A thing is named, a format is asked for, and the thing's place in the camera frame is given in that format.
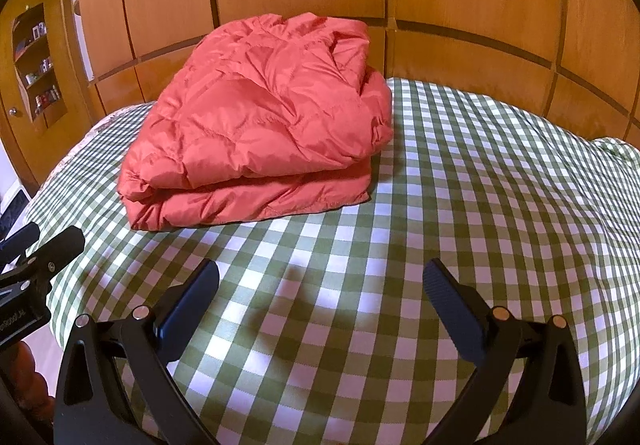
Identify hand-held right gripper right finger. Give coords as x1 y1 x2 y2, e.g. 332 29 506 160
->
422 259 587 445

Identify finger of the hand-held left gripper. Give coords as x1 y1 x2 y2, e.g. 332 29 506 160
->
0 225 87 288
0 222 42 258

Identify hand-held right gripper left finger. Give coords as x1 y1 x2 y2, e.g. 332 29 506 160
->
52 259 221 445

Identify orange puffer jacket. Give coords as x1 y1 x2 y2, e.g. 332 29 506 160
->
119 11 394 232

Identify person's left hand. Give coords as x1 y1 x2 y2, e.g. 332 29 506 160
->
12 339 55 432

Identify green checked blanket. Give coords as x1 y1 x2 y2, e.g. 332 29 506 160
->
25 77 640 445

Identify wooden shelf cabinet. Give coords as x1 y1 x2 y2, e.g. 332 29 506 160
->
0 0 97 198

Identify wooden wall shelf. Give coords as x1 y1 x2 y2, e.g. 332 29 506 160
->
12 20 63 118

